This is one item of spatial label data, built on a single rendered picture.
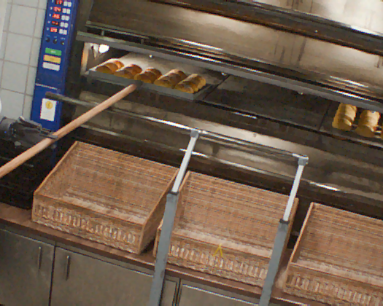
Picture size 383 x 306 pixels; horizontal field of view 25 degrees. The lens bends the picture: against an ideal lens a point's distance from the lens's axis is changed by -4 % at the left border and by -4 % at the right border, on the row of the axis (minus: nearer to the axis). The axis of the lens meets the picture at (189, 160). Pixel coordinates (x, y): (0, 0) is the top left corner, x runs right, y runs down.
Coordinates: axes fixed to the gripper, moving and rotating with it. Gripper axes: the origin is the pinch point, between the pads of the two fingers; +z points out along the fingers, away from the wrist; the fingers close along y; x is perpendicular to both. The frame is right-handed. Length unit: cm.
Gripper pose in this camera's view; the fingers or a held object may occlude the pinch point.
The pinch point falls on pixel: (48, 140)
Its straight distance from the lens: 335.0
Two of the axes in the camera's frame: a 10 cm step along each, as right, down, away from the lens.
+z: 9.5, 2.5, -2.0
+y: -1.8, 9.3, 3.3
